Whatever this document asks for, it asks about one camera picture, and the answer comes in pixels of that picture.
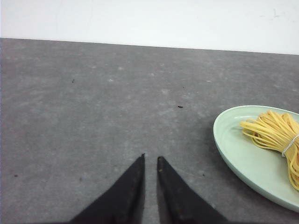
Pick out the light green oval plate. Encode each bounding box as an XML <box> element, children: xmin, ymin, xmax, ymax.
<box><xmin>213</xmin><ymin>105</ymin><xmax>299</xmax><ymax>212</ymax></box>

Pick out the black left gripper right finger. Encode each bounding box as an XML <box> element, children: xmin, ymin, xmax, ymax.
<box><xmin>157</xmin><ymin>156</ymin><xmax>229</xmax><ymax>224</ymax></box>

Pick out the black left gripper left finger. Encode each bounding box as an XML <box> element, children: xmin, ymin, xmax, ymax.
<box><xmin>69</xmin><ymin>154</ymin><xmax>145</xmax><ymax>224</ymax></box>

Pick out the yellow vermicelli noodle bundle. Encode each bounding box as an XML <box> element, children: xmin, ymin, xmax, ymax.
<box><xmin>239</xmin><ymin>110</ymin><xmax>299</xmax><ymax>190</ymax></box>

